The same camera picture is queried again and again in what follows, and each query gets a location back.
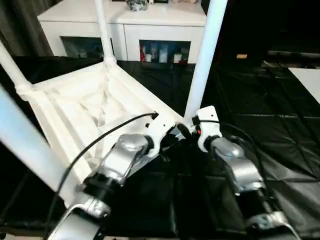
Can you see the white plastic table leg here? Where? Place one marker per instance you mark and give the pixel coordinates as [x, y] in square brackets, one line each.
[12, 67]
[105, 32]
[25, 137]
[205, 62]

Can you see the white plastic table top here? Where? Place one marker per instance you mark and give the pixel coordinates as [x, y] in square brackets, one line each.
[75, 100]

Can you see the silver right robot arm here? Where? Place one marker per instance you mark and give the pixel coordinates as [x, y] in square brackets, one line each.
[240, 165]

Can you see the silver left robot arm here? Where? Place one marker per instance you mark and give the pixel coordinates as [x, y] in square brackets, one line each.
[117, 157]

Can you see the small white bottle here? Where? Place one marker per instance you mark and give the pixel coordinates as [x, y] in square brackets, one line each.
[163, 55]
[177, 58]
[148, 58]

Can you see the small yellow tag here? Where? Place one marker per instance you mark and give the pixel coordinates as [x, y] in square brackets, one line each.
[241, 56]

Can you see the small red item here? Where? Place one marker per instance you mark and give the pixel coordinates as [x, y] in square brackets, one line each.
[143, 53]

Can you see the black side table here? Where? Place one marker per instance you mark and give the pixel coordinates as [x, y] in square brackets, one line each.
[292, 58]

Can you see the white flat board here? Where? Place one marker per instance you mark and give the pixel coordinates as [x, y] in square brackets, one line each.
[307, 82]

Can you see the dark patterned ornament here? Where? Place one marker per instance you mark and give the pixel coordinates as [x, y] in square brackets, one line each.
[136, 5]

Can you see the white cabinet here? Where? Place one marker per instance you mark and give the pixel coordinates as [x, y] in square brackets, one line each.
[75, 22]

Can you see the grey curtain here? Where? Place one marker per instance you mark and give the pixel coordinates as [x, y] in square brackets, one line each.
[20, 27]

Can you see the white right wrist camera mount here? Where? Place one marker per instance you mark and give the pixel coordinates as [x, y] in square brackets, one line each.
[210, 120]

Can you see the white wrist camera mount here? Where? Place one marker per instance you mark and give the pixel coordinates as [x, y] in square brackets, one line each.
[160, 130]
[210, 120]

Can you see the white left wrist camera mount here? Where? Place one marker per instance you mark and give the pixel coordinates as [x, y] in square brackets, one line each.
[160, 130]

